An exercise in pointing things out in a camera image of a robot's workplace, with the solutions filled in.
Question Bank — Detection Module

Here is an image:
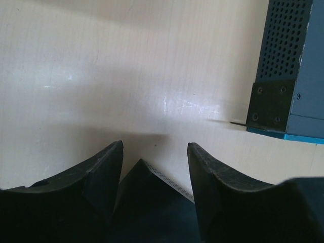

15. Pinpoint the large rack network switch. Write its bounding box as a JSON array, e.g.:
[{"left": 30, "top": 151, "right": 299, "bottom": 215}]
[{"left": 245, "top": 1, "right": 323, "bottom": 144}]

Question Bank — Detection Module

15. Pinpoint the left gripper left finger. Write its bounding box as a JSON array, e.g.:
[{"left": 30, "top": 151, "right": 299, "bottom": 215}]
[{"left": 1, "top": 141, "right": 124, "bottom": 242}]

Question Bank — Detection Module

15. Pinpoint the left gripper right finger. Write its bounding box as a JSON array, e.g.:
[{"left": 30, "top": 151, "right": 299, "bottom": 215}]
[{"left": 187, "top": 143, "right": 323, "bottom": 242}]

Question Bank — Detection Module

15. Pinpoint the small black network switch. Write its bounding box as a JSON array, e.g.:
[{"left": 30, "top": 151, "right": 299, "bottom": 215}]
[{"left": 107, "top": 159, "right": 201, "bottom": 242}]

